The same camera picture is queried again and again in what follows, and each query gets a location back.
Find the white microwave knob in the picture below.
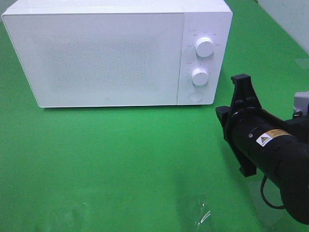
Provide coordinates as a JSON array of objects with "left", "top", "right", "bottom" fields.
[
  {"left": 195, "top": 36, "right": 214, "bottom": 58},
  {"left": 192, "top": 68, "right": 209, "bottom": 86}
]

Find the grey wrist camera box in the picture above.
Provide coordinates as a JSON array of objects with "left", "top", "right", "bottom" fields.
[{"left": 294, "top": 91, "right": 309, "bottom": 116}]

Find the green table cloth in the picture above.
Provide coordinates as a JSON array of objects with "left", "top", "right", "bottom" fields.
[{"left": 0, "top": 0, "right": 309, "bottom": 232}]

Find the round microwave door button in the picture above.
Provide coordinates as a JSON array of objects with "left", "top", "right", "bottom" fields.
[{"left": 189, "top": 90, "right": 203, "bottom": 102}]

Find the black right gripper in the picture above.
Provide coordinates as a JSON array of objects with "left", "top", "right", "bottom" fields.
[{"left": 215, "top": 73, "right": 285, "bottom": 177}]

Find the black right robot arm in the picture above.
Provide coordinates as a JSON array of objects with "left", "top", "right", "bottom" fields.
[{"left": 216, "top": 74, "right": 309, "bottom": 224}]

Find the white microwave oven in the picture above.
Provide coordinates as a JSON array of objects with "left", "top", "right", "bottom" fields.
[{"left": 1, "top": 0, "right": 233, "bottom": 108}]

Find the upper white microwave knob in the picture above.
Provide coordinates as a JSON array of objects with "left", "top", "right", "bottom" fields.
[{"left": 195, "top": 36, "right": 214, "bottom": 58}]

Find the white microwave door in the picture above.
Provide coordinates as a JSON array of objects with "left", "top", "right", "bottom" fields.
[{"left": 3, "top": 13, "right": 183, "bottom": 108}]

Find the lower white microwave knob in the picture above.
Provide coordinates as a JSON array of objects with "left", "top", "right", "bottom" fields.
[{"left": 192, "top": 68, "right": 209, "bottom": 86}]

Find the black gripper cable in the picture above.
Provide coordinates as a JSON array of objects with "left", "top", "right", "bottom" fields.
[{"left": 260, "top": 175, "right": 285, "bottom": 210}]

